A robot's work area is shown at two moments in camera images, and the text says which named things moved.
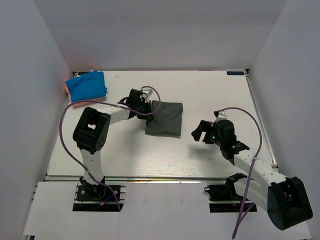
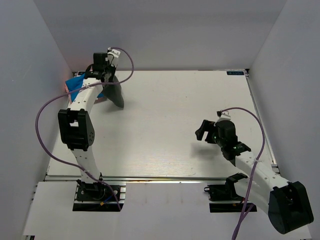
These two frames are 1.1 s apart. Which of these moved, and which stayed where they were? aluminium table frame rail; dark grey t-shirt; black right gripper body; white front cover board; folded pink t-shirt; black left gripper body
Moved: dark grey t-shirt; black left gripper body
Stayed: folded pink t-shirt; white front cover board; aluminium table frame rail; black right gripper body
